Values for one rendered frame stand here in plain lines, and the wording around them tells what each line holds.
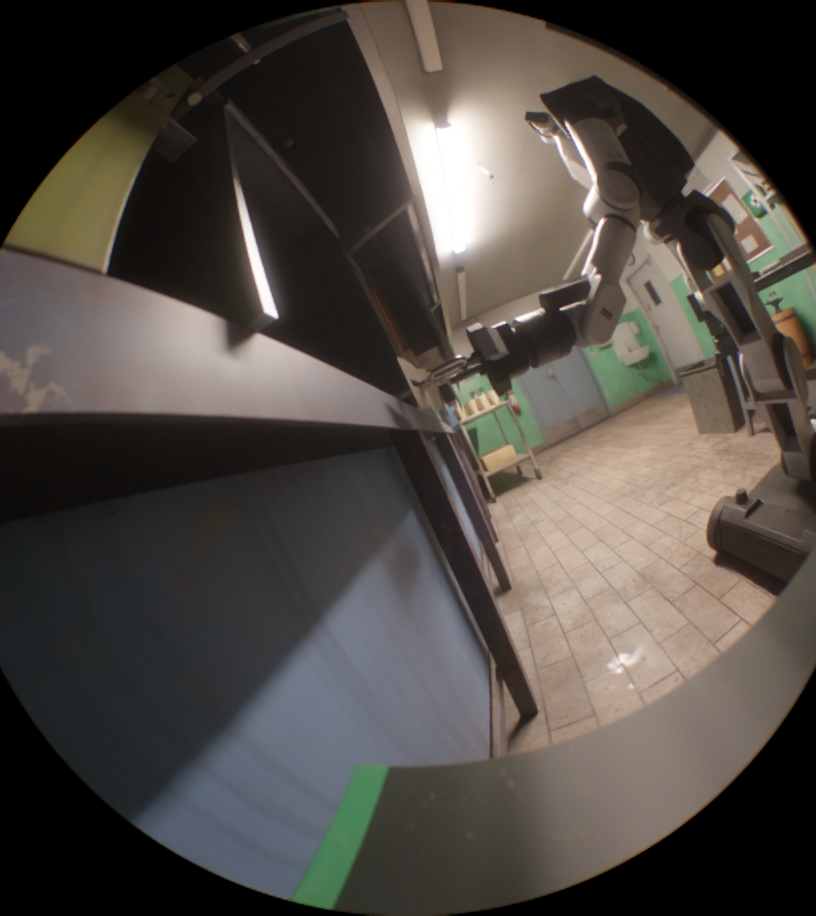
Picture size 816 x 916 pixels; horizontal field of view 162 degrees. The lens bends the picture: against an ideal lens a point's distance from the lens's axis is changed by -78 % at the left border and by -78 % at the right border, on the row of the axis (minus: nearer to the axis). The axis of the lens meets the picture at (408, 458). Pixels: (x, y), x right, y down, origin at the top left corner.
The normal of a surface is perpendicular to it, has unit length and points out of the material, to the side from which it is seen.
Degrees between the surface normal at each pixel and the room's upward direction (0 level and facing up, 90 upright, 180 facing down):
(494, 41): 180
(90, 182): 90
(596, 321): 120
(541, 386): 90
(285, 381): 90
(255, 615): 90
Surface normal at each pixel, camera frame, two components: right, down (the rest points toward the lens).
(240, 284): -0.20, 0.08
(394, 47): 0.41, 0.91
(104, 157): 0.89, -0.40
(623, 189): -0.35, 0.37
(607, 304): 0.04, 0.53
